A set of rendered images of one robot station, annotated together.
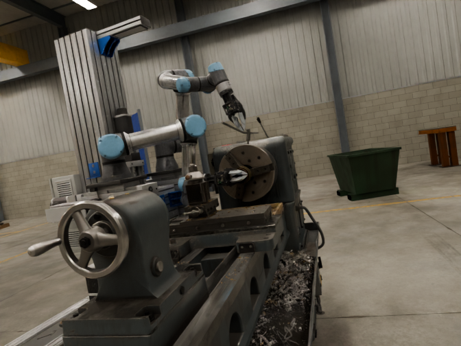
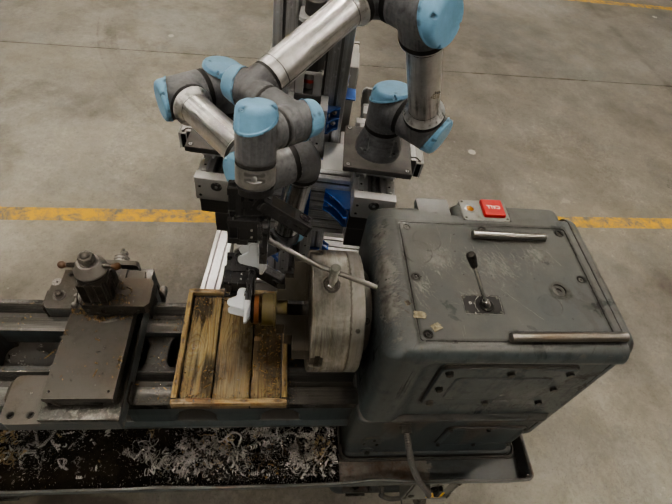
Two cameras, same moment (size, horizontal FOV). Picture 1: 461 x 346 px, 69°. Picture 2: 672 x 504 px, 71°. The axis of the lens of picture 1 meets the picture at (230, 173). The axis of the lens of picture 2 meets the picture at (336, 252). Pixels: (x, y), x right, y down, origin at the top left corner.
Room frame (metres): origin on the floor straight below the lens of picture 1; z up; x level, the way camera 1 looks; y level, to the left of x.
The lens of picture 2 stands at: (1.57, -0.70, 2.12)
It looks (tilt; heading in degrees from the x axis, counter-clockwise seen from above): 50 degrees down; 62
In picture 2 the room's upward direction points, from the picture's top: 11 degrees clockwise
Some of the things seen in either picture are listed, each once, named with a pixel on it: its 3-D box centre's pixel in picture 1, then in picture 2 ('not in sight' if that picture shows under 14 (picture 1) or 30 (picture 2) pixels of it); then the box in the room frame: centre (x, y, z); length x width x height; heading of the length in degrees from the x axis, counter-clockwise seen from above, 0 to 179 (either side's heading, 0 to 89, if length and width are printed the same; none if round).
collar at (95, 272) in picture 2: (193, 176); (89, 265); (1.35, 0.15, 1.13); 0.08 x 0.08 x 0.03
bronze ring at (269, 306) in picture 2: (241, 175); (269, 309); (1.75, -0.06, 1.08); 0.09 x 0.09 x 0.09; 74
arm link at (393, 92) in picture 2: (164, 145); (389, 106); (2.24, 0.40, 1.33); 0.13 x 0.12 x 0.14; 119
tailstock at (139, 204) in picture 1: (136, 255); not in sight; (0.74, 0.24, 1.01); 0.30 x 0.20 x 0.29; 164
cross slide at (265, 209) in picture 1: (216, 220); (101, 326); (1.33, 0.09, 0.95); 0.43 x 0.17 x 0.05; 74
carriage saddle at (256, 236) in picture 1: (218, 235); (86, 340); (1.28, 0.09, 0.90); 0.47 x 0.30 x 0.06; 74
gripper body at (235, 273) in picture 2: (217, 179); (241, 273); (1.71, 0.07, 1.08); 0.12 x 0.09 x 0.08; 73
